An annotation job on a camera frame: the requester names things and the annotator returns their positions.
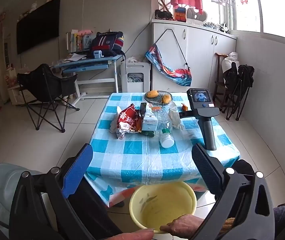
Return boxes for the white papers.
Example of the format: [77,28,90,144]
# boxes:
[64,52,86,62]

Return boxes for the folded black chairs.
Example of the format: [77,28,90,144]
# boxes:
[224,62,254,121]

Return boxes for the large white tissue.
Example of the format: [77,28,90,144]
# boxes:
[169,102,183,130]

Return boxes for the colourful hanging bag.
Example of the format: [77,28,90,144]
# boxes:
[145,29,192,87]

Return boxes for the white floor appliance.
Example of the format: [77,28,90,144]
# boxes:
[121,62,151,93]

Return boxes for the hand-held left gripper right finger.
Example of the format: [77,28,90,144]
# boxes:
[192,143,279,240]

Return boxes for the person's right hand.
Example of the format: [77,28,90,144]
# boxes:
[160,214,205,239]

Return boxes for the white carton box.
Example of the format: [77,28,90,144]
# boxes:
[140,102,158,132]

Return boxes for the orange and black box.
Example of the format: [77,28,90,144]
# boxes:
[174,7,186,22]

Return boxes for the black folding chair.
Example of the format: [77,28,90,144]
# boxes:
[17,64,80,133]

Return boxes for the white bag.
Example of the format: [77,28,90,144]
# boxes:
[221,52,239,74]

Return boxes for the white fan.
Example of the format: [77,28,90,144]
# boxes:
[186,8,208,22]

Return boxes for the low white cabinet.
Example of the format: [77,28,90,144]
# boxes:
[7,84,36,105]

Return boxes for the red snack bag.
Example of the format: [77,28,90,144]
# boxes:
[110,104,143,140]

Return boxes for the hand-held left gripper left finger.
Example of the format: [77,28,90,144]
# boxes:
[9,143,95,240]

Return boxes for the blue study desk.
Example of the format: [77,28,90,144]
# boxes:
[51,55,123,99]

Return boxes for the row of books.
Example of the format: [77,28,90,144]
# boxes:
[66,30,93,53]

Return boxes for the person's left hand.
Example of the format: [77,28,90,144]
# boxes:
[107,229,154,240]

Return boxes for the black wall television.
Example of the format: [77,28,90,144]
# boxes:
[16,0,61,55]

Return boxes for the red knot ornament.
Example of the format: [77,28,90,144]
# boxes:
[0,12,6,35]

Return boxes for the clear plastic bottle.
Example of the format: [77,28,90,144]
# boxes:
[155,107,175,148]

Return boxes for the wire fruit dish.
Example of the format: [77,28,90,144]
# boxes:
[144,91,173,105]

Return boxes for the yellow plastic basin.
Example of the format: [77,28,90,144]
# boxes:
[129,181,197,234]

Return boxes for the blue checkered tablecloth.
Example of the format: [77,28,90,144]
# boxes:
[84,92,241,207]

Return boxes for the wooden chair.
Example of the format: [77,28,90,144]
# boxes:
[214,52,229,108]

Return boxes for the dark striped backpack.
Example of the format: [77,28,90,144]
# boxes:
[90,31,125,57]

